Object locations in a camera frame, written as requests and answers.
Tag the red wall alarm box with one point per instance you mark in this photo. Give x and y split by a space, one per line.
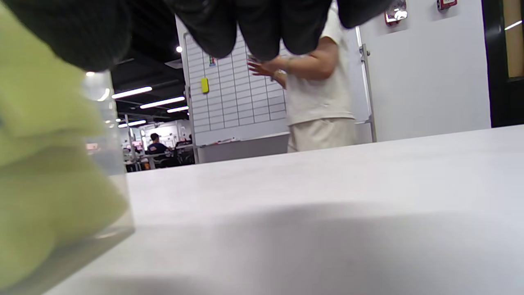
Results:
446 3

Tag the whiteboard on metal stand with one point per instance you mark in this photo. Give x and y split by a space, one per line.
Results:
233 102

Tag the coloured magnet strip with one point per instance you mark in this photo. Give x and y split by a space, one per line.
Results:
212 60

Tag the black door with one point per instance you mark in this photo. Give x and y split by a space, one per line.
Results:
501 82

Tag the clear plastic airtight container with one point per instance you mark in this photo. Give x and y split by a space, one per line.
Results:
110 164

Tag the yellow green sponge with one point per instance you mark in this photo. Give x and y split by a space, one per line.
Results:
49 213
37 90

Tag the person's right hand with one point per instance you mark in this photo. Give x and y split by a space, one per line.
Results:
245 28

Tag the red wall sign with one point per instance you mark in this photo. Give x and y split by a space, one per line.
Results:
395 13

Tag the yellow whiteboard magnet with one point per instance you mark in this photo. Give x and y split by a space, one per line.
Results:
204 85

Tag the row of ceiling light strips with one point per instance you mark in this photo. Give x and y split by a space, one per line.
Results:
131 92

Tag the black office chair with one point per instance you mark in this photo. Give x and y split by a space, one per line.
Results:
185 152

